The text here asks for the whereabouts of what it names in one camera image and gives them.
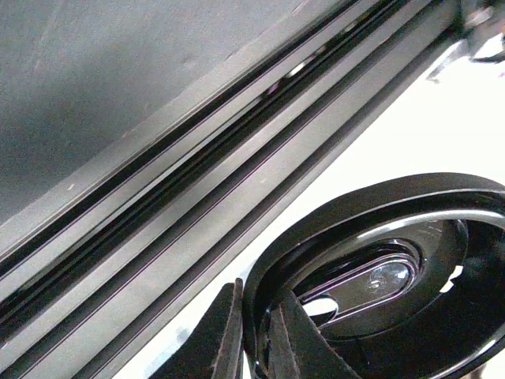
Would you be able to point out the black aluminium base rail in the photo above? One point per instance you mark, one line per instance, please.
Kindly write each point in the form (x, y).
(145, 144)

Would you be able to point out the black plastic cup lid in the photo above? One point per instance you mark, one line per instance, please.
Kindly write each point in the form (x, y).
(403, 279)

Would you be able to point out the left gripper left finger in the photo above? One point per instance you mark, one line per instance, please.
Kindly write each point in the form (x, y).
(214, 349)

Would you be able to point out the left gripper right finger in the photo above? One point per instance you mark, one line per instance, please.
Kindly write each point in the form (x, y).
(297, 350)

